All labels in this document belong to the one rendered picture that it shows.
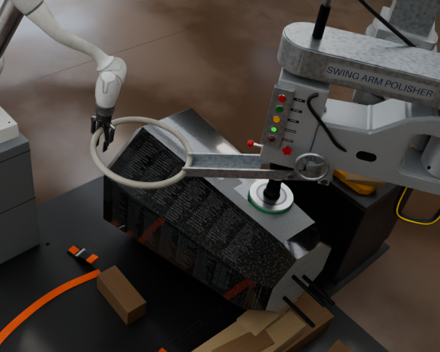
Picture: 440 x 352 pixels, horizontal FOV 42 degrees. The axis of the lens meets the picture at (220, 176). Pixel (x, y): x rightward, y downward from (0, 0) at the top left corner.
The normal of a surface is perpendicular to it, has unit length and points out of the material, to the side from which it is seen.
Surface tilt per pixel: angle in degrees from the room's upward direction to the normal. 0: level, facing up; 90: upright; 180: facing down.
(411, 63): 0
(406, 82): 90
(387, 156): 90
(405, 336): 0
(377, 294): 0
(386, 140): 90
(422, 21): 90
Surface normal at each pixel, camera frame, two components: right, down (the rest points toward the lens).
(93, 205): 0.15, -0.73
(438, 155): -0.75, 0.36
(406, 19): -0.29, 0.62
